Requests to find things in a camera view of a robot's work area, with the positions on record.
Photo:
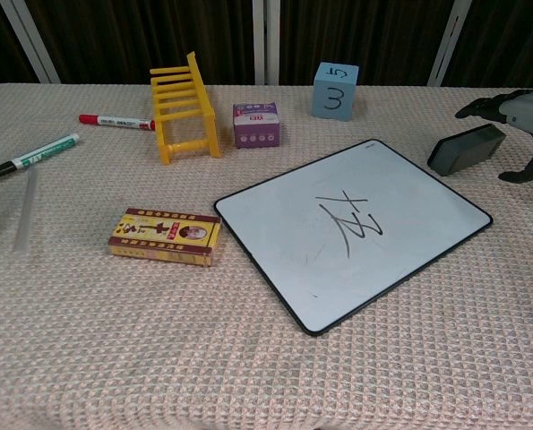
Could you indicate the black-capped marker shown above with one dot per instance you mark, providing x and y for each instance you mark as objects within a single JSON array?
[{"x": 28, "y": 157}]

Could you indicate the white tablet board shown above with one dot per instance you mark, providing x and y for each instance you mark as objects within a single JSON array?
[{"x": 360, "y": 251}]

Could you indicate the blue numbered foam cube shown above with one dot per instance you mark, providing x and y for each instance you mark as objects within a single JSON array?
[{"x": 335, "y": 92}]

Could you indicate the yellow plastic rack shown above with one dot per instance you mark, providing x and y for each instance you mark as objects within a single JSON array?
[{"x": 186, "y": 112}]

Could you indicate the small purple carton box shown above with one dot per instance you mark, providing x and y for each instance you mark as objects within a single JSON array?
[{"x": 256, "y": 125}]

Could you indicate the red-capped marker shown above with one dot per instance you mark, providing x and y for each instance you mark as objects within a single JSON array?
[{"x": 116, "y": 121}]

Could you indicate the yellow red card box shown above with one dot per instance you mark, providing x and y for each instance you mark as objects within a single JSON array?
[{"x": 164, "y": 237}]

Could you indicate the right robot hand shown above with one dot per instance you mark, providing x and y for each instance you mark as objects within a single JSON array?
[{"x": 523, "y": 111}]

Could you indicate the pink woven tablecloth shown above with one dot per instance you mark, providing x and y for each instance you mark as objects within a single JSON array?
[{"x": 158, "y": 336}]

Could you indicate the dark grey whiteboard eraser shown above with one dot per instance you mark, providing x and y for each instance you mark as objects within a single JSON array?
[{"x": 466, "y": 150}]

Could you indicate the clear plastic tube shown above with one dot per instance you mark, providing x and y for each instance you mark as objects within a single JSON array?
[{"x": 26, "y": 212}]

